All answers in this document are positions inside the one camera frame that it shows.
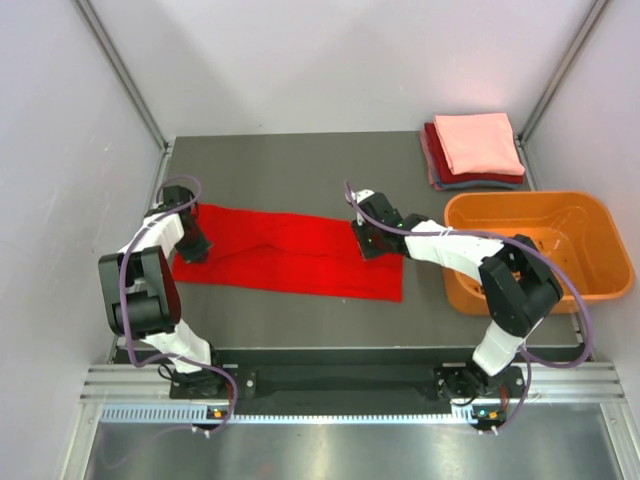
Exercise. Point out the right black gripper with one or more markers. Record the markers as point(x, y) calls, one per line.
point(367, 252)

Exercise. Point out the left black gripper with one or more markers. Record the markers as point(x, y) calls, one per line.
point(197, 253)

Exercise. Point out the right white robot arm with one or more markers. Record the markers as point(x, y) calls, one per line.
point(520, 289)

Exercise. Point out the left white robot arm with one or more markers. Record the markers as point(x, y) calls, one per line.
point(141, 299)

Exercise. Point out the folded dark red t shirt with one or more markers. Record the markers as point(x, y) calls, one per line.
point(434, 153)

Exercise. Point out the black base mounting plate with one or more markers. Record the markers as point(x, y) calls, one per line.
point(447, 362)

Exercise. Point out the folded pink t shirt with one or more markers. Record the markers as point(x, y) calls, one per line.
point(479, 144)

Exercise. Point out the orange plastic basket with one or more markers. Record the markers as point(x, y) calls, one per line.
point(573, 229)

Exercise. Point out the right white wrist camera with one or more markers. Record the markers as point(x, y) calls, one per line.
point(356, 197)

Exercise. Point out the aluminium rail profile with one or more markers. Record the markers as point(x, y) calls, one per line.
point(588, 383)

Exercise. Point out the left aluminium frame post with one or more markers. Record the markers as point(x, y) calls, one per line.
point(110, 51)

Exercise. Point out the aluminium frame post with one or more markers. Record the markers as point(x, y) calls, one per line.
point(595, 13)
point(110, 51)

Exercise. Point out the right aluminium frame post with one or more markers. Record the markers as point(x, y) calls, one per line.
point(595, 13)

